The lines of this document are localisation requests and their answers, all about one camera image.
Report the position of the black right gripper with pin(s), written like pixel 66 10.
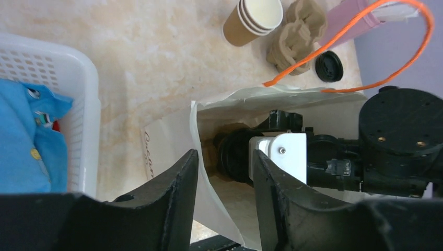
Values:
pixel 283 121

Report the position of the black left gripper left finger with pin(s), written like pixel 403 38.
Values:
pixel 157 215

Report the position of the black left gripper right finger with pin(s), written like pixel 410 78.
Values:
pixel 294 216

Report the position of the paper takeout bag orange handles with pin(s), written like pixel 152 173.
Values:
pixel 223 205

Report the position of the stack of paper cups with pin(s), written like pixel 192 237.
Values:
pixel 251 19

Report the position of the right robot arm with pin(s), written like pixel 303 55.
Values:
pixel 398 151

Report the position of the black lid stack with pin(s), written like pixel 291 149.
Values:
pixel 328 67

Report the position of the brown pulp cup carrier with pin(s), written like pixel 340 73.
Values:
pixel 304 23

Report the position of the pink straw holder cup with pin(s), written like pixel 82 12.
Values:
pixel 341 15

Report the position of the blue snack bag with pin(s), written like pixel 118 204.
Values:
pixel 34 156

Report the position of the white plastic basket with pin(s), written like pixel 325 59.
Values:
pixel 72 80

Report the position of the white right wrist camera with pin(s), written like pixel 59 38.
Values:
pixel 287 150

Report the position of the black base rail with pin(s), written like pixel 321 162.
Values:
pixel 217 243

